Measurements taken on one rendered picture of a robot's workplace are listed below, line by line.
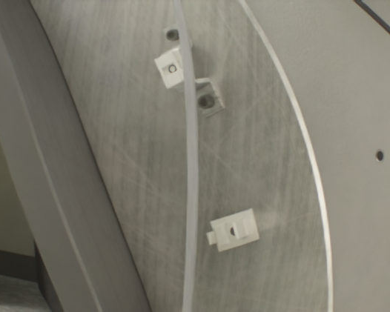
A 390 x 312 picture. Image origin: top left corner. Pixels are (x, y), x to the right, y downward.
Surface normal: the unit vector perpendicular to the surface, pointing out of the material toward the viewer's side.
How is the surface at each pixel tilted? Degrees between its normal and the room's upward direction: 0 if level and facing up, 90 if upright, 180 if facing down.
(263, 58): 90
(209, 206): 90
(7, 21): 48
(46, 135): 57
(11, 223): 90
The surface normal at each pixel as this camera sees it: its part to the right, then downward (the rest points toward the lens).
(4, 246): 0.18, 0.17
